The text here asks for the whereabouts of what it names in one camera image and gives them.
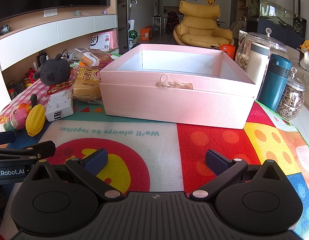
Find teal thermos bottle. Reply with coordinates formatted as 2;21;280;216
257;54;292;111

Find white wall shelf unit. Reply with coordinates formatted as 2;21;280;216
0;14;118;110

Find glass fish tank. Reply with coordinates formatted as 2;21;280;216
259;0;307;38

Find yellow corn toy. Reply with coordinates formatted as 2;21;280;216
25;105;46;137

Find black plush toy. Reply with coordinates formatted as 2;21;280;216
33;54;70;86

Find orange shopping bag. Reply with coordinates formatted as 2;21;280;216
140;28;152;41

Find yellow lounge chair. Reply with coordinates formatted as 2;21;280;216
173;1;234;48

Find colourful play mat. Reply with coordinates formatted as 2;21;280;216
10;101;309;239

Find red snack packet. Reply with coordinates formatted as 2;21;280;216
45;81;73;97

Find yellow duck plush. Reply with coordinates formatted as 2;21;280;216
300;40;309;52

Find large glass nut jar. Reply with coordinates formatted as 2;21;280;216
235;27;289;75

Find pink fish toy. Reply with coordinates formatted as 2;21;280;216
3;94;37;132

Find yellow round wall ornament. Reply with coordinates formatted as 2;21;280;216
205;0;216;5

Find white thermos bottle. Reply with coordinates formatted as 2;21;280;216
246;42;270;86

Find pink cardboard box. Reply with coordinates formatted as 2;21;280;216
100;44;259;129

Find white SF parcel box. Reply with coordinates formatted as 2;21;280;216
90;30;118;51

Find orange pumpkin bucket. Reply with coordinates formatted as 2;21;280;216
210;44;236;60

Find clear packaged bread slices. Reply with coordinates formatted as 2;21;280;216
71;48;113;69

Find yellow packaged bread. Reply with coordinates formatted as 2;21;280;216
71;66;101;102

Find small glass seed jar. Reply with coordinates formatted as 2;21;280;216
276;67;306;121

